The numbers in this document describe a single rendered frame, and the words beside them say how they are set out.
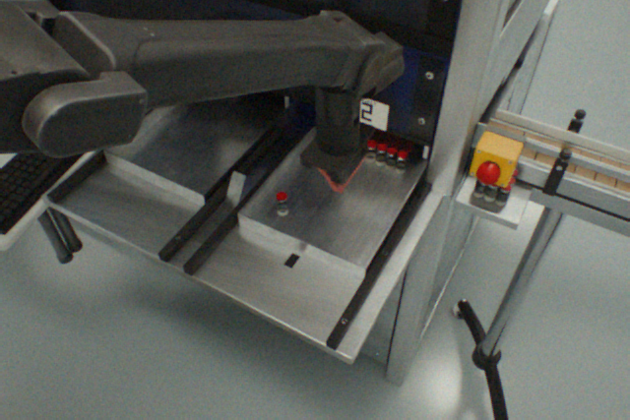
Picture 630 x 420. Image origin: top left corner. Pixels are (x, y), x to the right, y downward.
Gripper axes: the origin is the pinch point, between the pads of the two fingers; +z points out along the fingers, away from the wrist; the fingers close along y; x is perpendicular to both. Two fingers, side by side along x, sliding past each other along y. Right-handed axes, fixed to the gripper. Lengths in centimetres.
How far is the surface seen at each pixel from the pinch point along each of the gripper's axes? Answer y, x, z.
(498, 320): 39, -29, 77
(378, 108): 26.2, 5.5, 6.6
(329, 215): 9.7, 7.1, 21.5
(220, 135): 18.4, 39.1, 21.5
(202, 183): 4.6, 33.5, 21.0
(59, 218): 4, 102, 73
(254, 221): -0.4, 17.0, 18.0
